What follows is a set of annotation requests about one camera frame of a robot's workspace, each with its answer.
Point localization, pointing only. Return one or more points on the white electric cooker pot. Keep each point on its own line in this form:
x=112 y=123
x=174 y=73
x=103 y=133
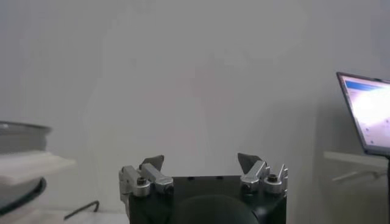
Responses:
x=18 y=194

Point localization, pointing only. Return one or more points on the laptop with lit screen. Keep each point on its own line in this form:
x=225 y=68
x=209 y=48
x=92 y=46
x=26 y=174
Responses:
x=371 y=112

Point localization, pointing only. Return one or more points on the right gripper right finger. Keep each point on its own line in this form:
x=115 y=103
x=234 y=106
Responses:
x=257 y=172

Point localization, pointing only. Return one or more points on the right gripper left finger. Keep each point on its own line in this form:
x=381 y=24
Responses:
x=155 y=178

